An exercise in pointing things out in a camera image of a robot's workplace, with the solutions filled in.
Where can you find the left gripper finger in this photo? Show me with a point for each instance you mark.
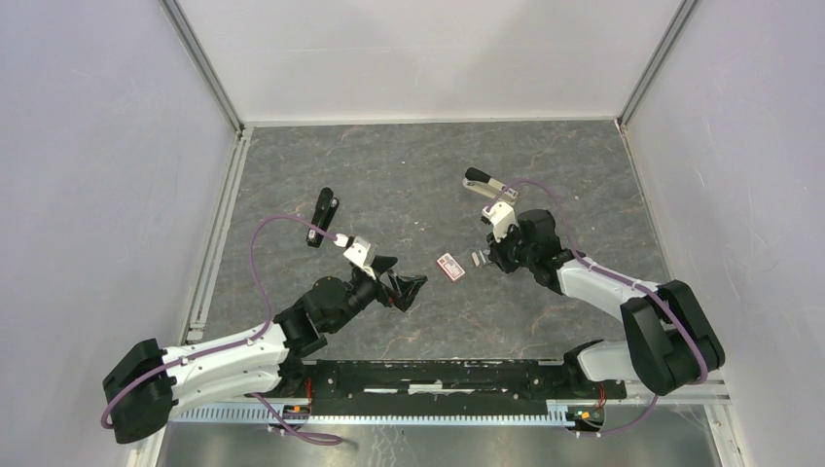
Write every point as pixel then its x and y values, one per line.
pixel 383 264
pixel 404 289

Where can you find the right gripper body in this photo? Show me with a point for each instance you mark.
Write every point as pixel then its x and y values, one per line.
pixel 510 251

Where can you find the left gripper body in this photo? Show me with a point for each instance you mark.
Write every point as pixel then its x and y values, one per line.
pixel 378 291

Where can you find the staple tray box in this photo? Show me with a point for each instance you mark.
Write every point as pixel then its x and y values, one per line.
pixel 480 258

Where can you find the red white staple box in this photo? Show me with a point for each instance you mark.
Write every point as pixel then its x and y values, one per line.
pixel 450 267

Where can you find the black stapler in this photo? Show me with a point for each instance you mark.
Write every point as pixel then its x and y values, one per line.
pixel 324 212

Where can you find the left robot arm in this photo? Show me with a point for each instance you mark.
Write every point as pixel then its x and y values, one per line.
pixel 151 384

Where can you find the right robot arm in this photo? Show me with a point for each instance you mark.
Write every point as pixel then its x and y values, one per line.
pixel 668 342

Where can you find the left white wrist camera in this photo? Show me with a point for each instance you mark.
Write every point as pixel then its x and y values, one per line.
pixel 357 251

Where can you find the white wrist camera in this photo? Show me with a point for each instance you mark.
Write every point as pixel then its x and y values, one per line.
pixel 357 251
pixel 501 216

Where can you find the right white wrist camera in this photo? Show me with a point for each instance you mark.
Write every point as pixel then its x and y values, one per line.
pixel 501 216

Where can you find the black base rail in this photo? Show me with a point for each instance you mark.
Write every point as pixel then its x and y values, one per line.
pixel 448 387

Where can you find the white cable duct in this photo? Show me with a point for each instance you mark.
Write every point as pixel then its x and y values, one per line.
pixel 257 413

